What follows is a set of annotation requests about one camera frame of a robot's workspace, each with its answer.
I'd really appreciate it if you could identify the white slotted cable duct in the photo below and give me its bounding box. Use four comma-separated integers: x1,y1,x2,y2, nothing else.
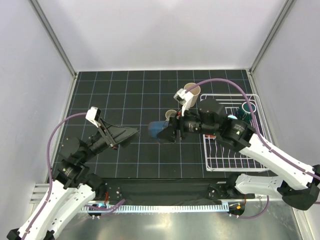
74,203,231,215

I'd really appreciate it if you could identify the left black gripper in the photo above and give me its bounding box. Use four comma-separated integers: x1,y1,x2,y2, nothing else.
78,116,140,163

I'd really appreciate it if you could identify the small grey-beige mug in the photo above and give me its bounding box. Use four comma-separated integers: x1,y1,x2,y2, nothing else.
165,109,177,121

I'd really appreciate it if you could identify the aluminium frame post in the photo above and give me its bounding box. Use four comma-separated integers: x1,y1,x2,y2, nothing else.
249,0,297,75
28,0,77,78

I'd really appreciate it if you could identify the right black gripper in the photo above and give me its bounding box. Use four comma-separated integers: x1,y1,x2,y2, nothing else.
157,103,218,143

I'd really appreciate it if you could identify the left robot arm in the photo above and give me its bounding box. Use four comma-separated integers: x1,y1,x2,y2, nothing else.
7,118,139,240

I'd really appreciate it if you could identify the tall beige cup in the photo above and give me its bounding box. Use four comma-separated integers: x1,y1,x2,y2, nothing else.
184,82,201,108

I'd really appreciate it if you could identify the purple cable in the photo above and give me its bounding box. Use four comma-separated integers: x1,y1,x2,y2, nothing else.
184,78,320,221
18,112,126,240

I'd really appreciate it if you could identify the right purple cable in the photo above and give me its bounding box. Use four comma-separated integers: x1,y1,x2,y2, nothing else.
184,78,320,221

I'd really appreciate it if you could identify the black grid mat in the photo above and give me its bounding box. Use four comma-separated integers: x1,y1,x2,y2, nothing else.
67,69,253,179

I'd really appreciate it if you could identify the white wire dish rack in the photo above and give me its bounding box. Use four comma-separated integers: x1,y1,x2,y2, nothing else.
200,93,273,172

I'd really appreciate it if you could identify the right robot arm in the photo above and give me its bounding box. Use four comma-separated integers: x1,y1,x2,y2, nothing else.
148,98,320,211

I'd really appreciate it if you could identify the dark green mug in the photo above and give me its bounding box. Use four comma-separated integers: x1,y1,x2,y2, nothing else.
236,102,257,124

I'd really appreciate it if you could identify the right aluminium frame post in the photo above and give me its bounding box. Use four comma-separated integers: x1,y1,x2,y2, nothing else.
249,0,297,75

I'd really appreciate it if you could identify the light blue mug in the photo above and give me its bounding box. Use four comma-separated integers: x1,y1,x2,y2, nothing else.
227,115,238,120

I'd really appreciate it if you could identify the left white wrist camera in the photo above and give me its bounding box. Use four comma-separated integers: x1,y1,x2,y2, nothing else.
85,106,101,128

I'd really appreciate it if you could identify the left aluminium frame post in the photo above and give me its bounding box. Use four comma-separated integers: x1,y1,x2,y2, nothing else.
28,0,77,78

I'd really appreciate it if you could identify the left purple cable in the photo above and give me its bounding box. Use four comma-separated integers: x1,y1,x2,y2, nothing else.
18,112,126,240

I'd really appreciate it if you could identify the dark blue mug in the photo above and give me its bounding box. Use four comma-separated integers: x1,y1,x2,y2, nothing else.
148,120,168,144

